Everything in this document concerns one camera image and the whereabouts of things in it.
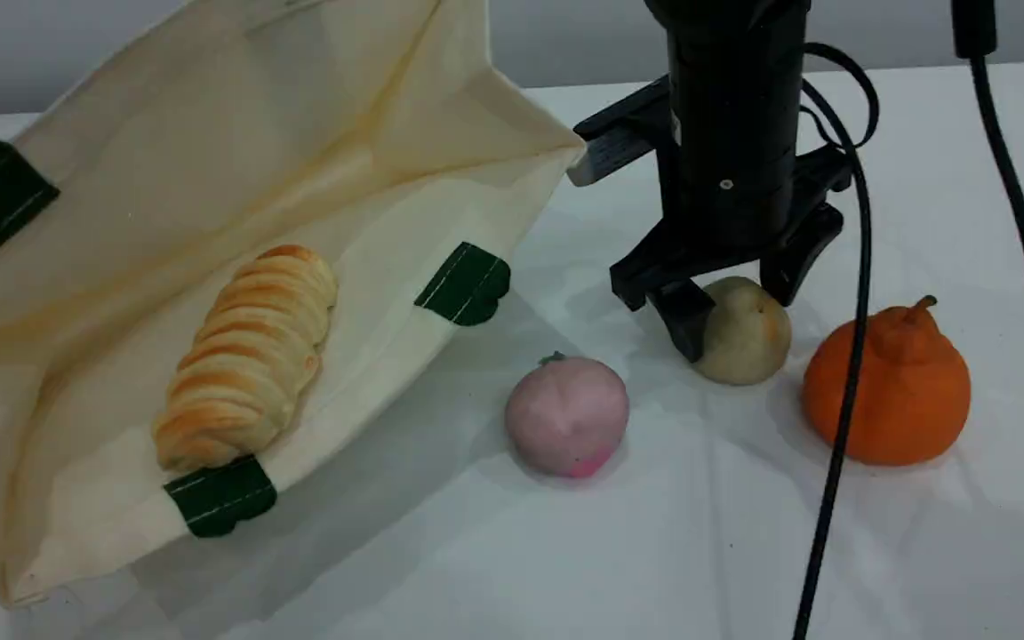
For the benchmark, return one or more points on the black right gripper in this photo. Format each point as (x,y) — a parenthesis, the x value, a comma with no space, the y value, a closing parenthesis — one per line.
(734,142)

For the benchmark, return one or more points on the beige pear toy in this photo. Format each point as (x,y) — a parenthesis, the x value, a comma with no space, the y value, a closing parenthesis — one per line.
(748,338)

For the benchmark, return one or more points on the long ridged bread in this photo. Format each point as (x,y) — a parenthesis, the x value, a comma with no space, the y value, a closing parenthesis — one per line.
(250,356)

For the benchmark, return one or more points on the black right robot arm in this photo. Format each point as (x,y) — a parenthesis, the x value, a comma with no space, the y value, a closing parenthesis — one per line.
(730,27)

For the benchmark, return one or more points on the orange tangerine with stem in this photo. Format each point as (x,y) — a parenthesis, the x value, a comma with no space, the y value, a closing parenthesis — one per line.
(903,391)

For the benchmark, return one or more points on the pink round peach toy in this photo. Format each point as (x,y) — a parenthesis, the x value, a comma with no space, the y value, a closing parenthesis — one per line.
(565,418)

